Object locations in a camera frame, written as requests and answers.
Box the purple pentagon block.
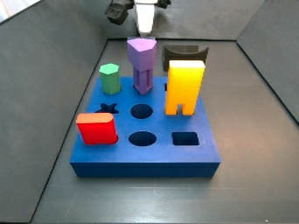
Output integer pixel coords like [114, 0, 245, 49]
[126, 38, 156, 95]

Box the blue shape sorter base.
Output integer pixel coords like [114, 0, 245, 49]
[69, 77, 220, 178]

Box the black curved fixture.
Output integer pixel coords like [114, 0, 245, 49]
[162, 45, 209, 72]

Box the red rounded block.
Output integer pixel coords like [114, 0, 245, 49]
[75, 113, 117, 145]

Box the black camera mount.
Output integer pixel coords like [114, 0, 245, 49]
[105, 0, 134, 25]

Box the yellow arch block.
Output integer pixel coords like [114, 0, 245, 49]
[164, 60, 205, 116]

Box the green hexagon block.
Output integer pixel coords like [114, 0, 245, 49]
[98, 63, 121, 95]

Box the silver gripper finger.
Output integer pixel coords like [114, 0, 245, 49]
[134, 0, 157, 37]

